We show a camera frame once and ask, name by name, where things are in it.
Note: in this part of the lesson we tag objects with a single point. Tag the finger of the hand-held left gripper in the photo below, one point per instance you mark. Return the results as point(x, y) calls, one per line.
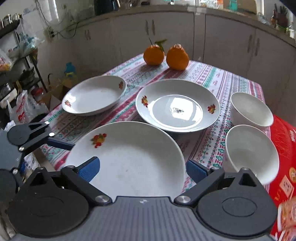
point(61, 144)

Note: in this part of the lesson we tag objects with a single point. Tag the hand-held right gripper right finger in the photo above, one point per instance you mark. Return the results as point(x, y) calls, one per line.
point(195, 170)

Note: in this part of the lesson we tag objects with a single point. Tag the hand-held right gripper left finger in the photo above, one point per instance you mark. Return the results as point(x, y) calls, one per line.
point(91, 169)

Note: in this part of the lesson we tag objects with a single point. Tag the medium white fruit-print plate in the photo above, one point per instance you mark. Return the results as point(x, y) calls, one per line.
point(134, 160)

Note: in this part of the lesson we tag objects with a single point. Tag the small white fruit-print plate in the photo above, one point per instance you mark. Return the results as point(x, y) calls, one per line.
point(94, 96)

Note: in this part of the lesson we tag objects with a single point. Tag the white ceramic bowl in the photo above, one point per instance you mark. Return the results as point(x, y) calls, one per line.
point(252, 155)
point(251, 113)

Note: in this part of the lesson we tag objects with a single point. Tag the large white fruit-print plate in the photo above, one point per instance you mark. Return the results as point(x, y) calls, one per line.
point(178, 109)

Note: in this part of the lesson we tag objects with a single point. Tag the white red-print plastic bag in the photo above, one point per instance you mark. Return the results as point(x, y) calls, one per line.
point(20, 109)

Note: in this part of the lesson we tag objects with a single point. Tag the open brown cardboard box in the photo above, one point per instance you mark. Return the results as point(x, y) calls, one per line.
point(57, 91)

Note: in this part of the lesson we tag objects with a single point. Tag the red-lidded jar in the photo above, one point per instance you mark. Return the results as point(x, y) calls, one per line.
point(37, 92)

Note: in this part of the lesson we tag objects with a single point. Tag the black metal shelf rack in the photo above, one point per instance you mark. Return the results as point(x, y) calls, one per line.
point(37, 70)

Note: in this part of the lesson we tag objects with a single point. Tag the red printed carton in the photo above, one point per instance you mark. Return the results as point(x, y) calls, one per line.
point(284, 143)

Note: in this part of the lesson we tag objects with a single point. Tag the patterned striped tablecloth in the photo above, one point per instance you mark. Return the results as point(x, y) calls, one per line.
point(143, 74)

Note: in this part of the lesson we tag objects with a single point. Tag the white blue-print plastic bag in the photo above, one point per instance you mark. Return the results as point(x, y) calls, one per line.
point(26, 39)

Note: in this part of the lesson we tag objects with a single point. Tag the bumpy orange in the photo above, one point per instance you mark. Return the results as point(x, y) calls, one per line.
point(177, 59)

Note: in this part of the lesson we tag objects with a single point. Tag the orange with green leaf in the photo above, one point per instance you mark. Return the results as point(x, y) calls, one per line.
point(153, 55)

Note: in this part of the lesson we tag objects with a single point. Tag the white kitchen cabinets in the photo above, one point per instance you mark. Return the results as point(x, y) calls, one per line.
point(222, 41)

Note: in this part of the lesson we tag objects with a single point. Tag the black kitchen appliance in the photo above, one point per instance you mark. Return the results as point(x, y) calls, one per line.
point(103, 7)

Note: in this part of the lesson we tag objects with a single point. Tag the teal drinking bottle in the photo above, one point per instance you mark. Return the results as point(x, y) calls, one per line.
point(233, 4)

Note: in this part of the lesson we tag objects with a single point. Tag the brown cardboard board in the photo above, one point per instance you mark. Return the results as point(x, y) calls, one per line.
point(247, 5)

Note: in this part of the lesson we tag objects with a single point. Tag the knife block with knives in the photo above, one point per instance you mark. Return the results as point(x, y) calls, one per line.
point(281, 17)

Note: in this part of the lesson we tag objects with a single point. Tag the wall power strip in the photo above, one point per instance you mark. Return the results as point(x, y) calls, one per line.
point(50, 33)

